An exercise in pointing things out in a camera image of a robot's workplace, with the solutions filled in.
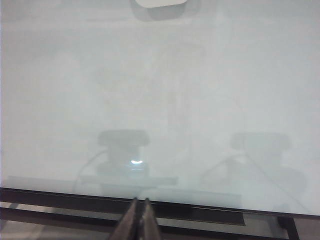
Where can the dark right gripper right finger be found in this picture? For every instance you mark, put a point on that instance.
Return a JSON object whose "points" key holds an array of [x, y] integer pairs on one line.
{"points": [[149, 225]]}

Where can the white whiteboard eraser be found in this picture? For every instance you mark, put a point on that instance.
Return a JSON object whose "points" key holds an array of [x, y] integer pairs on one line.
{"points": [[160, 3]]}

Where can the white glossy whiteboard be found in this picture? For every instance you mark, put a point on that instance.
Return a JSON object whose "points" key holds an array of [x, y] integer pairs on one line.
{"points": [[160, 87]]}

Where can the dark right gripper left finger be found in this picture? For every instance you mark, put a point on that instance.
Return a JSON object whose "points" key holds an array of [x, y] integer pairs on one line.
{"points": [[130, 225]]}

